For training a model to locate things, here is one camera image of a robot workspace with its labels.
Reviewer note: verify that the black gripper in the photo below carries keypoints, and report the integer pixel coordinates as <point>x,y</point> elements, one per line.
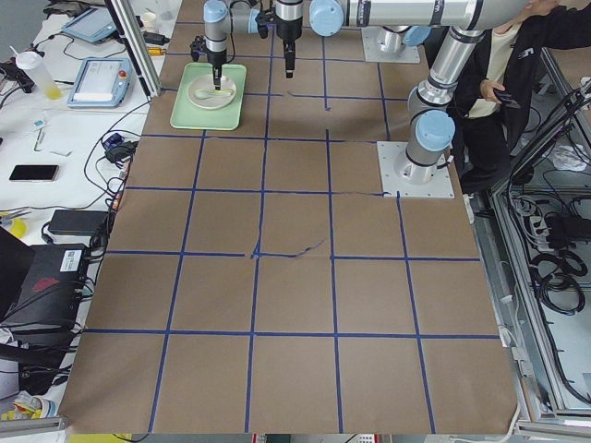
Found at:
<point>215,57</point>
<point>288,30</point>

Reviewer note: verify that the white round plate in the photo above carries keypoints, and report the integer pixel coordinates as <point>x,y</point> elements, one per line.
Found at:
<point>206,83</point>

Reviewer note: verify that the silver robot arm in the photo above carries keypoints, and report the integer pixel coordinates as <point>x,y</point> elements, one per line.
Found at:
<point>222,20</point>
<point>466,21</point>

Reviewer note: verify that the person's right hand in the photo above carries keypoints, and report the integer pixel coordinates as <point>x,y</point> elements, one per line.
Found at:
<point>488,89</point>

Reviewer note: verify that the light green plastic spoon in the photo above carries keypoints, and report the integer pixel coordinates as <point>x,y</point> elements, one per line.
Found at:
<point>203,94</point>

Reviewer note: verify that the light green tray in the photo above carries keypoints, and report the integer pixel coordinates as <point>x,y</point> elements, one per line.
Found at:
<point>186,115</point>

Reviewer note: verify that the brass cylinder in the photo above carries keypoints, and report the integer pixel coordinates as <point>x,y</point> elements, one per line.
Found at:
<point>156,51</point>

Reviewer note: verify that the white paper cup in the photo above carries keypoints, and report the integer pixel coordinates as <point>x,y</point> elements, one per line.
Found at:
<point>149,21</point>

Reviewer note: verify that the near teach pendant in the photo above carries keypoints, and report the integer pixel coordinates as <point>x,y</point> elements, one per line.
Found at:
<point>100,83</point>

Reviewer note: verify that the teach pendant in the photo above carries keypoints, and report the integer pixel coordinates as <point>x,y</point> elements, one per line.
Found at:
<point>100,83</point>
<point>95,25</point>

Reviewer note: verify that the far teach pendant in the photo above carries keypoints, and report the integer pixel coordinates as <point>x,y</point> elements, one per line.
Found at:
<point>95,25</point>

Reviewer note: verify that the plastic bottle yellow liquid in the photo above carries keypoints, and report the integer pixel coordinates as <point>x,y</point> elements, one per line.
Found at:
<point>34,67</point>

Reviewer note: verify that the black power adapter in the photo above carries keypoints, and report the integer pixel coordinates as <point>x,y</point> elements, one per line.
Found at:
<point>77,222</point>

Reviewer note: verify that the person in black jacket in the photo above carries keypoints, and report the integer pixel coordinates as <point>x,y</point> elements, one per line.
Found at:
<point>486,132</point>

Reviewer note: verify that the black smartphone on table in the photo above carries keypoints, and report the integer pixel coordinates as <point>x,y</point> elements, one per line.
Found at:
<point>34,173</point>

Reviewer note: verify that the phone in person's hand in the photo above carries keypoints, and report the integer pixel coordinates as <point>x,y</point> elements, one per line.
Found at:
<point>506,99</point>

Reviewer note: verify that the black computer box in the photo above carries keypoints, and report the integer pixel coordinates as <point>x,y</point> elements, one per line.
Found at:
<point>50,295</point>

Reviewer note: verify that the aluminium frame post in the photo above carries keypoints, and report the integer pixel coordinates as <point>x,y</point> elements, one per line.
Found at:
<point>129,31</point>

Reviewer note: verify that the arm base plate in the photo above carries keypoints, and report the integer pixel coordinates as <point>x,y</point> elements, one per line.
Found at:
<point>400,178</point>
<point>390,45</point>

